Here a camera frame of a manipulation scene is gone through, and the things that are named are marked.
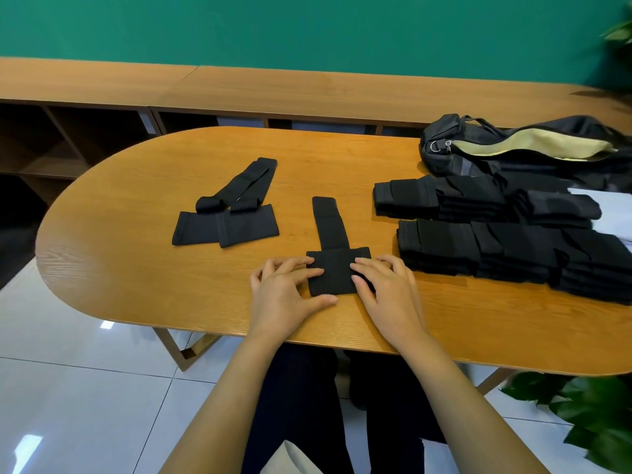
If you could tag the person's right hand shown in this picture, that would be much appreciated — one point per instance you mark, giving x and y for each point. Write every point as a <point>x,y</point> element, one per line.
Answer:
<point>392,303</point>

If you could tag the person's left hand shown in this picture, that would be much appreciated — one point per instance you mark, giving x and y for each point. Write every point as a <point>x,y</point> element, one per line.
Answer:
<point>276,303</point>

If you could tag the person's left thumb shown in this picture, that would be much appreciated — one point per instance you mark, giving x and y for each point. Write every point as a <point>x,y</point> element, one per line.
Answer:
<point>320,302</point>

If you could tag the person's left little finger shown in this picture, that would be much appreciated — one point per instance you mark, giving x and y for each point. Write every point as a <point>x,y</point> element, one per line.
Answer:
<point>255,279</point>

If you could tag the person's left middle finger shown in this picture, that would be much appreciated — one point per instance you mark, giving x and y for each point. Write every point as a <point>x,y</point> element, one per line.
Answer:
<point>295,264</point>

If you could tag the person's right middle finger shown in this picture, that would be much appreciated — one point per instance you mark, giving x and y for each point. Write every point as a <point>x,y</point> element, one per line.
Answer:
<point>371,262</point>

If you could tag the person's right thumb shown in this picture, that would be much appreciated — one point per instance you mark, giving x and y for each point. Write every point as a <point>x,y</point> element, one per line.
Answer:
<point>361,292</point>

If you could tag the person's right little finger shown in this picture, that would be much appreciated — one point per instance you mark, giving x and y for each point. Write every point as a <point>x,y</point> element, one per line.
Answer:
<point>407,276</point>

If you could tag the person's left forearm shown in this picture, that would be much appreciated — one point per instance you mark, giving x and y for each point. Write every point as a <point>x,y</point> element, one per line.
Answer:
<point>224,409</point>

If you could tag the person's right forearm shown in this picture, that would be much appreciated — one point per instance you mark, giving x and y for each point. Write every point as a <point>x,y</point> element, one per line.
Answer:
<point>464,414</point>

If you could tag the row of stacked black bands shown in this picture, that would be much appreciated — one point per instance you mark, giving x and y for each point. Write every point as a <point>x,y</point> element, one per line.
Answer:
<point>444,199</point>
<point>493,251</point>

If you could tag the wooden table leg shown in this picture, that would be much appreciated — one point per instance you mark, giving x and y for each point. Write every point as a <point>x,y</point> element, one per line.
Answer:
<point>185,352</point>
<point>495,380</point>

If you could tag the person's dark trousers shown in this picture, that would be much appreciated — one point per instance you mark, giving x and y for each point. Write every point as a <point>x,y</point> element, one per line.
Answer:
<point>306,404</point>

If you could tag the person's white shirt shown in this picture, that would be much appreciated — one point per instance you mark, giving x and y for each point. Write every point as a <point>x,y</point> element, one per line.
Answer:
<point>289,461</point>

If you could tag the long wooden shelf unit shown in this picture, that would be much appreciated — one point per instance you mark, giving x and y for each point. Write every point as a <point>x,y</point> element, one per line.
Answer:
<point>296,91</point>

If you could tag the black duffel bag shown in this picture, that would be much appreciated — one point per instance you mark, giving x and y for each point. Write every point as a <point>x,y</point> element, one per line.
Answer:
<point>518,130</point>

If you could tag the white sheet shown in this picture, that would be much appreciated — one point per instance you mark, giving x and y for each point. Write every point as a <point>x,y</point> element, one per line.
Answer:
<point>614,217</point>

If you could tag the green leafy plant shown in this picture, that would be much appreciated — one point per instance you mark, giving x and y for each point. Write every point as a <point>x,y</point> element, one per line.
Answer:
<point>621,34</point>
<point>592,414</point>

